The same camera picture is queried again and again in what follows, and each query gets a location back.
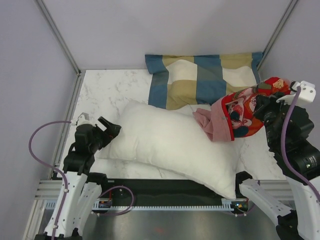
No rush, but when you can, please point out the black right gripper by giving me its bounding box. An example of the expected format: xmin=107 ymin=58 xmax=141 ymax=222
xmin=252 ymin=89 xmax=297 ymax=148

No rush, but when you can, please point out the white pillow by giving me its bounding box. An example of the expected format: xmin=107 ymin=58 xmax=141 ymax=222
xmin=98 ymin=101 xmax=242 ymax=200

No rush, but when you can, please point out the red patterned pillowcase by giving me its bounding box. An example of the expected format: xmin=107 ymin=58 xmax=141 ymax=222
xmin=193 ymin=77 xmax=291 ymax=142

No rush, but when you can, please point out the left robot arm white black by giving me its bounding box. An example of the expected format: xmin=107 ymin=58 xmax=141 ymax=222
xmin=34 ymin=116 xmax=121 ymax=240

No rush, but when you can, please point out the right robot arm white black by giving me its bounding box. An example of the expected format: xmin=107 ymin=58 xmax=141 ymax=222
xmin=228 ymin=92 xmax=320 ymax=240

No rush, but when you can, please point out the blue beige checkered pillow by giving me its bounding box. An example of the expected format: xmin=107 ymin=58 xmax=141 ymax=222
xmin=145 ymin=52 xmax=263 ymax=110

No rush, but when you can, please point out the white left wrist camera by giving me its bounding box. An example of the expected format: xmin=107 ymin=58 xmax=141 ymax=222
xmin=70 ymin=112 xmax=95 ymax=127

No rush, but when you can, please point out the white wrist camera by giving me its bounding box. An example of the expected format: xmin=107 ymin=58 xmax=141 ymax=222
xmin=70 ymin=112 xmax=95 ymax=127
xmin=276 ymin=80 xmax=316 ymax=107

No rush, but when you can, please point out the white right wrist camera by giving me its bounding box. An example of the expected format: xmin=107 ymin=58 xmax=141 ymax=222
xmin=276 ymin=80 xmax=316 ymax=107

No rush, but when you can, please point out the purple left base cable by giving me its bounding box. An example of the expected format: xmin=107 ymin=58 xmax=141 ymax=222
xmin=93 ymin=185 xmax=136 ymax=217

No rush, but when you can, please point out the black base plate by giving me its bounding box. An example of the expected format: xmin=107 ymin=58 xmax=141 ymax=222
xmin=98 ymin=177 xmax=248 ymax=208

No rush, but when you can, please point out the aluminium front rail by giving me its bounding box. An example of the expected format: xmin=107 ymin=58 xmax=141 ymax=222
xmin=35 ymin=180 xmax=62 ymax=200

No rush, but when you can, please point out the white slotted cable duct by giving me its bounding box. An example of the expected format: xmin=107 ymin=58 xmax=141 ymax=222
xmin=43 ymin=198 xmax=258 ymax=211

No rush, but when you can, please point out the right aluminium frame post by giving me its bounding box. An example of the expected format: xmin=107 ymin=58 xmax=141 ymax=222
xmin=257 ymin=0 xmax=300 ymax=71

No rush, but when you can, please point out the aluminium frame post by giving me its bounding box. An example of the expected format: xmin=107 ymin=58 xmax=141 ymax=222
xmin=34 ymin=0 xmax=82 ymax=77
xmin=257 ymin=0 xmax=300 ymax=71

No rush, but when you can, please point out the left aluminium frame post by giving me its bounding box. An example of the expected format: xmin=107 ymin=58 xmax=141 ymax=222
xmin=34 ymin=0 xmax=82 ymax=77

